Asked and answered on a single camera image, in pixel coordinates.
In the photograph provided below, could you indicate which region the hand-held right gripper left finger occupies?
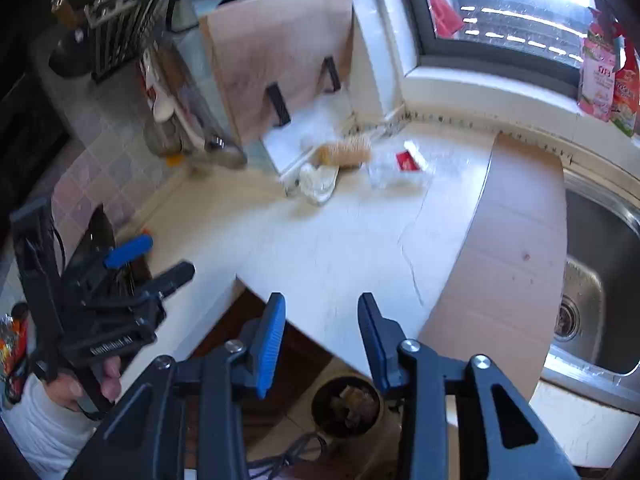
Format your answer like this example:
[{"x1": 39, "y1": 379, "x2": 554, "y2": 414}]
[{"x1": 62, "y1": 291, "x2": 287, "y2": 480}]

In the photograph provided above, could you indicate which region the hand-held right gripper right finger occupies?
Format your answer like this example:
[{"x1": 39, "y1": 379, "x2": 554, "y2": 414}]
[{"x1": 356, "y1": 291, "x2": 581, "y2": 480}]

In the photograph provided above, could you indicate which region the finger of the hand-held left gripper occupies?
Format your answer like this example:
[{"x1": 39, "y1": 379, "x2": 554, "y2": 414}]
[
  {"x1": 65, "y1": 234, "x2": 153, "y2": 291},
  {"x1": 95, "y1": 261, "x2": 197, "y2": 311}
]

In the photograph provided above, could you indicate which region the dark round bin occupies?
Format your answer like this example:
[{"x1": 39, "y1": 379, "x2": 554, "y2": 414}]
[{"x1": 311, "y1": 375, "x2": 386, "y2": 438}]

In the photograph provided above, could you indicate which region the person's left hand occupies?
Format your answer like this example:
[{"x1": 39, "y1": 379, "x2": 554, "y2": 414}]
[{"x1": 42, "y1": 355, "x2": 123, "y2": 413}]

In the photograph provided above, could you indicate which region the orange snack packet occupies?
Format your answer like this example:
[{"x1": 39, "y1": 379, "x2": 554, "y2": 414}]
[{"x1": 0, "y1": 302, "x2": 28, "y2": 406}]

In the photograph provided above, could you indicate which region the brown cardboard sheet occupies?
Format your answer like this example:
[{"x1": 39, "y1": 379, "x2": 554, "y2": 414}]
[{"x1": 417, "y1": 135, "x2": 568, "y2": 396}]

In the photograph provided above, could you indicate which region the clear utensil holder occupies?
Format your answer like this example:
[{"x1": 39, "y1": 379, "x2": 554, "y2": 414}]
[{"x1": 142, "y1": 45, "x2": 248, "y2": 168}]

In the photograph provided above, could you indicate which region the crumpled white tissue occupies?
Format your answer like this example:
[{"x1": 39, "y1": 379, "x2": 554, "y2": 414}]
[{"x1": 299, "y1": 162, "x2": 341, "y2": 205}]

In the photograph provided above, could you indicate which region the clear plastic wrap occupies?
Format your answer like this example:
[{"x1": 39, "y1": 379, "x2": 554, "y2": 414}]
[{"x1": 367, "y1": 142, "x2": 436, "y2": 188}]

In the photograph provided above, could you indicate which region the red and white box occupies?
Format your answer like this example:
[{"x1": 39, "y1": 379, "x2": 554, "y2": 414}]
[{"x1": 395, "y1": 142, "x2": 426, "y2": 173}]

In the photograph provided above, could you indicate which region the beige loofah sponge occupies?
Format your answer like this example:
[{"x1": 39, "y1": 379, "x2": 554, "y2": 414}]
[{"x1": 317, "y1": 135, "x2": 373, "y2": 168}]

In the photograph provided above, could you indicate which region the black board holder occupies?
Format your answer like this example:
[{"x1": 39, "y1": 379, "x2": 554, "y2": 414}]
[{"x1": 265, "y1": 55, "x2": 342, "y2": 127}]

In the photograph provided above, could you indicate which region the metal knife rack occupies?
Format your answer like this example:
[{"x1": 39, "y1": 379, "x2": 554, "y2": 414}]
[{"x1": 82, "y1": 0, "x2": 168, "y2": 83}]

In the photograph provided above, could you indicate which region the steel sink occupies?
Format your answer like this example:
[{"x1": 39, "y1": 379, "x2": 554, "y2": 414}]
[{"x1": 542, "y1": 165, "x2": 640, "y2": 406}]

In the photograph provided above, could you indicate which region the printed edge tape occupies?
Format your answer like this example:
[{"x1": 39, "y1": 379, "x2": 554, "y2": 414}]
[{"x1": 350, "y1": 105, "x2": 576, "y2": 166}]

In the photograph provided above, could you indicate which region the wooden cutting board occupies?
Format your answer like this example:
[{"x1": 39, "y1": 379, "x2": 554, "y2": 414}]
[{"x1": 200, "y1": 0, "x2": 356, "y2": 146}]

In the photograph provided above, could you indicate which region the red plastic bag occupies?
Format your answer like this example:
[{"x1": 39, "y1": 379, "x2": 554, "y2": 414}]
[{"x1": 427, "y1": 0, "x2": 466, "y2": 38}]

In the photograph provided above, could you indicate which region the pink packet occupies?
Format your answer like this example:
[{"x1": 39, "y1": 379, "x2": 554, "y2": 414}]
[{"x1": 577, "y1": 10, "x2": 621, "y2": 122}]

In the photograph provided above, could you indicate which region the red packet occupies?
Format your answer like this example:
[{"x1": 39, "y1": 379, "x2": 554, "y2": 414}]
[{"x1": 612, "y1": 25, "x2": 640, "y2": 138}]

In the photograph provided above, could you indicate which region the window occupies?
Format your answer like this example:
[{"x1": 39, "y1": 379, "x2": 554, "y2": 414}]
[{"x1": 397, "y1": 0, "x2": 621, "y2": 71}]

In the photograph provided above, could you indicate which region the black cable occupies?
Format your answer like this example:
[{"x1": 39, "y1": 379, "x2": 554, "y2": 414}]
[{"x1": 247, "y1": 432, "x2": 331, "y2": 480}]

